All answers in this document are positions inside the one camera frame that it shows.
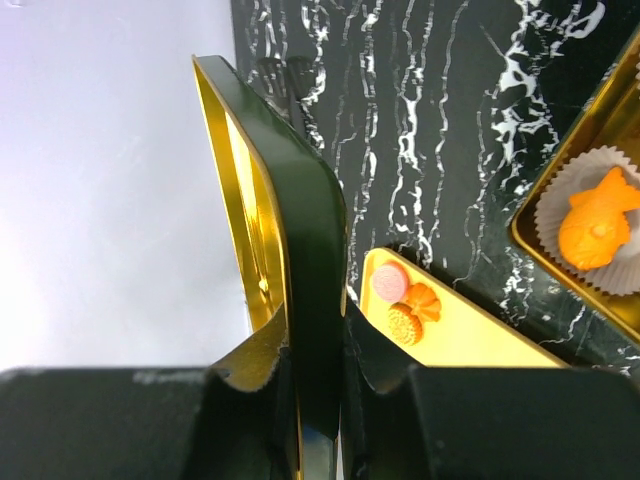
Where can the orange swirl cookie top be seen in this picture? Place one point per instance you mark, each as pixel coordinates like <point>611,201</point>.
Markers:
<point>423,303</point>

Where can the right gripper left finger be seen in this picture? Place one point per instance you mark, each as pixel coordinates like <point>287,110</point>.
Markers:
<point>150,420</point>

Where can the pink sandwich cookie top left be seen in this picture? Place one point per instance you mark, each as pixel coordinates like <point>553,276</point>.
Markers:
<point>390,282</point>

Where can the yellow serving tray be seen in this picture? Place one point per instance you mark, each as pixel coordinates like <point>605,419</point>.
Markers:
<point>465,336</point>

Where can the gold tin lid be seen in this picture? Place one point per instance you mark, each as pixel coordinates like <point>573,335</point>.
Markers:
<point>287,219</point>

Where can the white paper cup front left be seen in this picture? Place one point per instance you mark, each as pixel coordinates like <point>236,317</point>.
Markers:
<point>584,172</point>

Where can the orange fish cookie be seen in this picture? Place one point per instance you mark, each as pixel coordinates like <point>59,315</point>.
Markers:
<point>596,226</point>

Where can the metal serving tongs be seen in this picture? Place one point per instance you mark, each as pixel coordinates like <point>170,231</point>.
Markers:
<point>286,85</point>

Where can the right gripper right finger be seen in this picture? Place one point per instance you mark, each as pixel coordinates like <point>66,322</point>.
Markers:
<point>402,420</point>

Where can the round tan biscuit top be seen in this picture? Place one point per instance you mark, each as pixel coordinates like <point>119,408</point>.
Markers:
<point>405,327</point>

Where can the green gold cookie tin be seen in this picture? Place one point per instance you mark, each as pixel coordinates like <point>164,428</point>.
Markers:
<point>605,135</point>

